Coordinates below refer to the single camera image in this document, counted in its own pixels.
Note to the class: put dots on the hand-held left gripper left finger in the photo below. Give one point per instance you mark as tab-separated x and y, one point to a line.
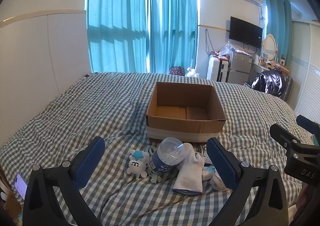
90	163

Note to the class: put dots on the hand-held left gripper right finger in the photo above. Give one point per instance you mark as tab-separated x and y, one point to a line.
222	166

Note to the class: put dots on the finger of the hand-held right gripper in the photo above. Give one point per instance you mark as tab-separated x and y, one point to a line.
306	121
282	134

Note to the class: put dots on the white blue cloth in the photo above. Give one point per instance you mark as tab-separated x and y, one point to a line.
207	172

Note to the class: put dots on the white plastic wrapper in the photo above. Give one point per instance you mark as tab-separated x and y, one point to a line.
218	184

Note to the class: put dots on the white sock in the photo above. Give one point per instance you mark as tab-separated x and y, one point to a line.
190	173

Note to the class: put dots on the white plush toy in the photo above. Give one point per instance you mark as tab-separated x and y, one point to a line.
136	166

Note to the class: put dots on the brown cardboard box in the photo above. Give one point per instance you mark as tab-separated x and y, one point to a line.
185	126

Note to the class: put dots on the clear plastic bottle blue label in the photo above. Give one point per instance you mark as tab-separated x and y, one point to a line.
165	158

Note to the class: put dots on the teal object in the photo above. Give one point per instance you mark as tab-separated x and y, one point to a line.
316	138

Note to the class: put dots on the black jacket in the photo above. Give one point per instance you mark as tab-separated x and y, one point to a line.
268	82

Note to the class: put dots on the white louvred wardrobe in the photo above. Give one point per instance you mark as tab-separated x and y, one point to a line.
305	65

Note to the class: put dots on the wooden box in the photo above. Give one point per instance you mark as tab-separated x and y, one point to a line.
282	67

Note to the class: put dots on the white dressing table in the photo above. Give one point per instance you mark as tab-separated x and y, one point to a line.
257	68

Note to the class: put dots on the smartphone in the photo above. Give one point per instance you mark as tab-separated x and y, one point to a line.
20	187

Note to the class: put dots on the white bottle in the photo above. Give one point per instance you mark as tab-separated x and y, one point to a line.
257	58

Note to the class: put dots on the silver fridge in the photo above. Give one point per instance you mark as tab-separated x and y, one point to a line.
240	65

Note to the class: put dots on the white oval mirror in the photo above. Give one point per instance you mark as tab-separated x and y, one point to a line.
270	45

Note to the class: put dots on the dark flat object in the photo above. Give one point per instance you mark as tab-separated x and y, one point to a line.
87	75

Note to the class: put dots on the brown cardboard piece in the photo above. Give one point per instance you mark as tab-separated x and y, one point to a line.
11	206

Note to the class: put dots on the red packet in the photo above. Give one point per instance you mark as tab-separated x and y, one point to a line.
221	57

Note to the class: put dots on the narrow teal curtain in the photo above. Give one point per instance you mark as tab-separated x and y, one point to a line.
277	25

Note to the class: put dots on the clear plastic bag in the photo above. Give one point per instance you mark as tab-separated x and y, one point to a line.
227	47

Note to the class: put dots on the floral bag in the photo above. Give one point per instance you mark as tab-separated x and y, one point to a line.
177	70

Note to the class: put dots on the black television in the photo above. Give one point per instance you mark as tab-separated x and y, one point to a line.
246	32

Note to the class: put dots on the wide teal curtain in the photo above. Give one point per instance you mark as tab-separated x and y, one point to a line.
115	20

